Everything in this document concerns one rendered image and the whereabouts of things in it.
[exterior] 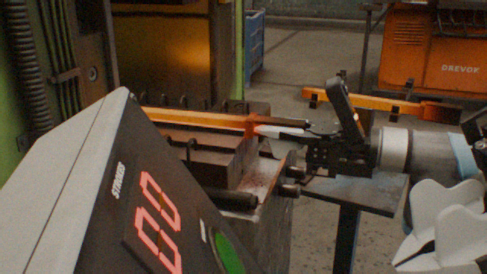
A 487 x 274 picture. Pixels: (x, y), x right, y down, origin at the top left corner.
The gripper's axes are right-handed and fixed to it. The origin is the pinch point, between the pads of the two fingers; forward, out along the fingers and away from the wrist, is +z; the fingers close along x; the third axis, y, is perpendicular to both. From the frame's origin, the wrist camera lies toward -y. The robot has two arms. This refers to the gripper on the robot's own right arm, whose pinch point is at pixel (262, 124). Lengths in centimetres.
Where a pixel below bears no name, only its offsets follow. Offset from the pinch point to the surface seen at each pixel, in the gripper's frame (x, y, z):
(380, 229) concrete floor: 121, 101, -35
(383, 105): 38.4, 7.2, -22.4
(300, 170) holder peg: 7.8, 12.6, -6.2
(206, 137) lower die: -5.1, 1.5, 8.9
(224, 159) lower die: -10.5, 2.5, 3.7
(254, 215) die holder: -15.1, 9.0, -2.5
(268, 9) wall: 760, 71, 173
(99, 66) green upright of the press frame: -21.6, -14.7, 17.0
